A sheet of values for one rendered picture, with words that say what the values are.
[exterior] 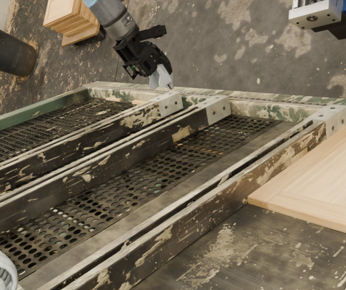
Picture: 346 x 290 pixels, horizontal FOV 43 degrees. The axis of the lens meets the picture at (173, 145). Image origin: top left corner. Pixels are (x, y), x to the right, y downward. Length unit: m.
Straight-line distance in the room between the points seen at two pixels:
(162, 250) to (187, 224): 0.08
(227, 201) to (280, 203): 0.11
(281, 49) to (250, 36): 0.28
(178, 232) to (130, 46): 0.50
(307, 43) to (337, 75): 0.30
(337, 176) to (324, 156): 0.11
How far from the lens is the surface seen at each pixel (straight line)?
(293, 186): 1.04
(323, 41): 2.63
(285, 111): 1.48
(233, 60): 2.95
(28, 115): 2.24
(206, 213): 0.92
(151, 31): 1.19
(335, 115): 1.30
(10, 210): 1.18
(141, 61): 1.13
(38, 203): 1.20
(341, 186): 1.03
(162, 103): 1.73
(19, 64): 5.30
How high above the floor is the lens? 2.11
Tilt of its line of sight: 43 degrees down
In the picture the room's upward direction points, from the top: 72 degrees counter-clockwise
